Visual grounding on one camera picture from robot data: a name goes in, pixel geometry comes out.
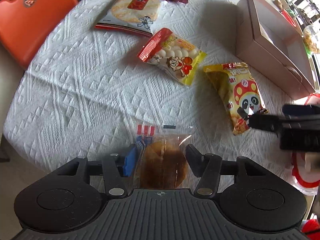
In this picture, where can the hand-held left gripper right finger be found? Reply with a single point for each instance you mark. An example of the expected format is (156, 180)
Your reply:
(193, 160)

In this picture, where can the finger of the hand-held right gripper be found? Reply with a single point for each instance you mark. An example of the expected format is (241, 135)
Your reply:
(265, 123)

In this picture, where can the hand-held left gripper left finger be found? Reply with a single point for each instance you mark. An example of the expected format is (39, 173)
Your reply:
(130, 161)

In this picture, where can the clear brown bread packet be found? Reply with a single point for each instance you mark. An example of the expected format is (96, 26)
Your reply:
(162, 165)

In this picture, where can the yellow panda snack packet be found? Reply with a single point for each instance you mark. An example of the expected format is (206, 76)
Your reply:
(232, 87)

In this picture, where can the pink cardboard box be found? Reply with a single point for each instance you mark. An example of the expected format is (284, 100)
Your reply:
(257, 17)

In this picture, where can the red yellow puff ball packet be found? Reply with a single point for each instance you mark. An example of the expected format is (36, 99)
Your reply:
(172, 55)

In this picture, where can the white rice cracker packet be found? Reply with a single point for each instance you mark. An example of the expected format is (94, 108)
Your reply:
(135, 12)

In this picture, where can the red white tissue pack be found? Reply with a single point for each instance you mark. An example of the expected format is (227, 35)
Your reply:
(307, 177)

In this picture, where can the white textured tablecloth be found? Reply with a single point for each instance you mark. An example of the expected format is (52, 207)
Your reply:
(75, 92)

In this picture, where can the green candy dispenser jar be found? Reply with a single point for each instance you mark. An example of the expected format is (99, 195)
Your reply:
(311, 40)

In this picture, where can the orange chair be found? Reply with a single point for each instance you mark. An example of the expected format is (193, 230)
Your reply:
(37, 25)

